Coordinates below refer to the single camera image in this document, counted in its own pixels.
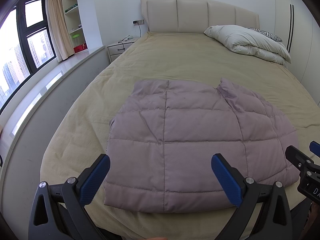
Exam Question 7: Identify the white folded duvet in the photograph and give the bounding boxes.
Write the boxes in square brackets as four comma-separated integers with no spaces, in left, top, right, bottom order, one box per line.
[204,25,292,64]

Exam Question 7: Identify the cream padded headboard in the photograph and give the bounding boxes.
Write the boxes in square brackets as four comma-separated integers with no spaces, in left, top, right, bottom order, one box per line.
[140,0,260,34]

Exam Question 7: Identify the white wardrobe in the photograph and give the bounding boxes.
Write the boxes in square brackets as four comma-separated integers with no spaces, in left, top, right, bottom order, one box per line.
[273,0,320,106]

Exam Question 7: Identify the white window ledge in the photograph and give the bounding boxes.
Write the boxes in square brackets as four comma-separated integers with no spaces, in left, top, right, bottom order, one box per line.
[0,45,107,207]

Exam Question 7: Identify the black charging cable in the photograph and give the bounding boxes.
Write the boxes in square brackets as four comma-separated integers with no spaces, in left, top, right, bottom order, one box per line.
[119,23,142,53]

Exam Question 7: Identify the white nightstand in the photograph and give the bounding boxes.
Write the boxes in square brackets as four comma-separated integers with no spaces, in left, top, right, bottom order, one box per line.
[107,36,141,64]

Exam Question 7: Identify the beige curtain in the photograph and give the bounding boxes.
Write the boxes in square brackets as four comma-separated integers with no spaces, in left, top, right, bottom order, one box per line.
[46,0,74,61]

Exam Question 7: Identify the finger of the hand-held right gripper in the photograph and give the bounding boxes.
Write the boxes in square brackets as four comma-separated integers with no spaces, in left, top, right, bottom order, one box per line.
[285,145,314,173]
[309,141,320,156]

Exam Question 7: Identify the mauve hooded puffer coat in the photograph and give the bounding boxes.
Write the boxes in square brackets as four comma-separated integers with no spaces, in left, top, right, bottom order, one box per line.
[103,77,300,214]

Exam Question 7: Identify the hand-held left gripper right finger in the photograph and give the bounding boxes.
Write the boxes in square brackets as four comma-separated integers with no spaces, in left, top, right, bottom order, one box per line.
[211,153,293,240]

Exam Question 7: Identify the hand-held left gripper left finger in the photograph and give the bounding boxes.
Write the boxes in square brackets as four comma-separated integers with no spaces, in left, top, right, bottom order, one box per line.
[28,154,111,240]

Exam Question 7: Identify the zebra print pillow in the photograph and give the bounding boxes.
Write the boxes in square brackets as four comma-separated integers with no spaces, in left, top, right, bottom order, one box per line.
[246,27,283,43]

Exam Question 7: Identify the bed with beige sheet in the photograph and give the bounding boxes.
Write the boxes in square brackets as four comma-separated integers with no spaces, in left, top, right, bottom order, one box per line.
[40,31,320,240]

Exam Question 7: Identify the black framed window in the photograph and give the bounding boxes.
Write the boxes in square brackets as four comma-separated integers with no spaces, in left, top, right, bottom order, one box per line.
[0,0,57,106]

